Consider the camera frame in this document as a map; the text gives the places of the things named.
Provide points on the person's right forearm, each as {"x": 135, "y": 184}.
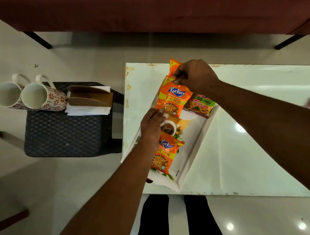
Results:
{"x": 261, "y": 116}

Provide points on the person's right leg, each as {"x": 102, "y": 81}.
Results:
{"x": 199, "y": 215}

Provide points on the person's right hand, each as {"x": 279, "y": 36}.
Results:
{"x": 197, "y": 75}

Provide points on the white printed serving tray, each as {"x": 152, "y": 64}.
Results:
{"x": 193, "y": 147}

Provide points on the brown wooden furniture leg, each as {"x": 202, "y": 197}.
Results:
{"x": 13, "y": 219}

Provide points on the white floral mug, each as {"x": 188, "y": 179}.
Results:
{"x": 41, "y": 96}
{"x": 8, "y": 94}

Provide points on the pink and green snack packet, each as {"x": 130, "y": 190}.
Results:
{"x": 201, "y": 106}

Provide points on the orange snack packet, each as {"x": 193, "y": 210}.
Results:
{"x": 173, "y": 66}
{"x": 173, "y": 96}
{"x": 167, "y": 155}

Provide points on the white paper napkins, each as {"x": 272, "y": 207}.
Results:
{"x": 87, "y": 110}

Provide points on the person's left forearm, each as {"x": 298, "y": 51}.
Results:
{"x": 116, "y": 191}

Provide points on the person's right thumb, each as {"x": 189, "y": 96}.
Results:
{"x": 181, "y": 81}

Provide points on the brown wooden napkin holder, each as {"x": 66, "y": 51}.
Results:
{"x": 89, "y": 96}

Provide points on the person's left fingers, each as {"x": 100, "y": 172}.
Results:
{"x": 158, "y": 113}

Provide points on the black sofa leg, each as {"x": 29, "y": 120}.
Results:
{"x": 288, "y": 42}
{"x": 38, "y": 40}

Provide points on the person's left hand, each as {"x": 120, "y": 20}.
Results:
{"x": 150, "y": 126}

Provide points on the person's leg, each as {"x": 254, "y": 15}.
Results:
{"x": 199, "y": 215}
{"x": 153, "y": 215}

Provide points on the person's left leg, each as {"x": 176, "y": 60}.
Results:
{"x": 153, "y": 215}

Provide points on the maroon sofa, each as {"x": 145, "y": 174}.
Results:
{"x": 155, "y": 14}

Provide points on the dark blue woven stool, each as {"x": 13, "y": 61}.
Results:
{"x": 65, "y": 133}

